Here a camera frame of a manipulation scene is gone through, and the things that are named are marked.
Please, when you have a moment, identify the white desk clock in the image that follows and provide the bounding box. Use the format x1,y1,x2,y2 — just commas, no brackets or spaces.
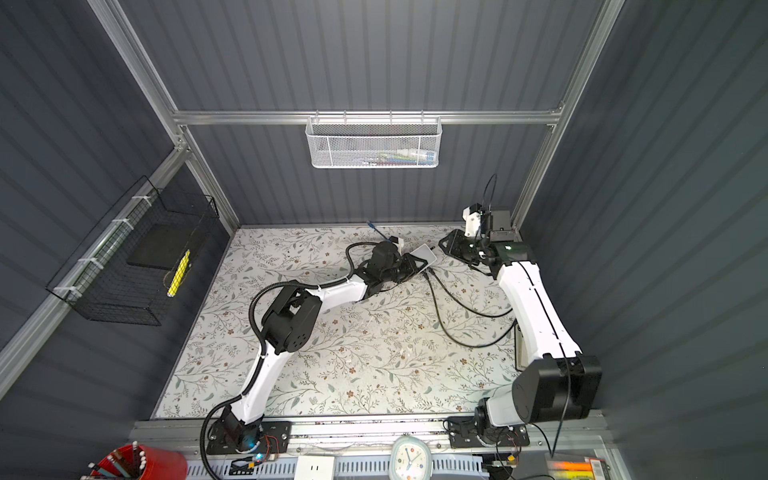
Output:
388,435,433,480

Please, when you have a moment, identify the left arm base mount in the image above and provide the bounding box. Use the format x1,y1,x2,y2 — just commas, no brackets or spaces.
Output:
205,420,292,455

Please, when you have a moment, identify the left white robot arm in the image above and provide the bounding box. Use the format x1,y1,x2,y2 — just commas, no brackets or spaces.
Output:
199,238,437,458

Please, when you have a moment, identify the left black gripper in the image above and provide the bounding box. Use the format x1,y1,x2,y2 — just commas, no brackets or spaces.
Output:
379,252,426,284

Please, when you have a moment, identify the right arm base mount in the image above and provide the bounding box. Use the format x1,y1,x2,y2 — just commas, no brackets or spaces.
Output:
442,416,530,449

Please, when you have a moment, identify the yellow striped item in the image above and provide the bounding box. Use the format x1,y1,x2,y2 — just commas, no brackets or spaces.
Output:
166,250,191,298

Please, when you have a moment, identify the red pen cup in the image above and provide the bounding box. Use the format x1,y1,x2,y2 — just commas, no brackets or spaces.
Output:
81,442,188,480

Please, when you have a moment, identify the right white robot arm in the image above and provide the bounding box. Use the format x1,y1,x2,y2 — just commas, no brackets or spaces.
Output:
438,203,602,427

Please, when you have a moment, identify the black ethernet cable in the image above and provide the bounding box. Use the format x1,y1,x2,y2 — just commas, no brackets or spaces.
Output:
422,268,518,350

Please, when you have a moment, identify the black wire basket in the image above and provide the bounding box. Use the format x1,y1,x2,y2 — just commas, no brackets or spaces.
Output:
47,178,219,326

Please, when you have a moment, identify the black box in basket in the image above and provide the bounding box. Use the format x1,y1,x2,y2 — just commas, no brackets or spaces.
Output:
126,224,194,271

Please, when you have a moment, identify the white wire mesh basket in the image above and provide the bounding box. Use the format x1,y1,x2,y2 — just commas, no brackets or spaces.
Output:
305,117,443,169

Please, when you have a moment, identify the white power socket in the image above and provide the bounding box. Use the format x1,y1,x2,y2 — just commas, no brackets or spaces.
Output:
294,455,335,480

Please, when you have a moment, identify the white network switch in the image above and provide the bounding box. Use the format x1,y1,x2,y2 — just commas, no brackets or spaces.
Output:
410,244,437,273

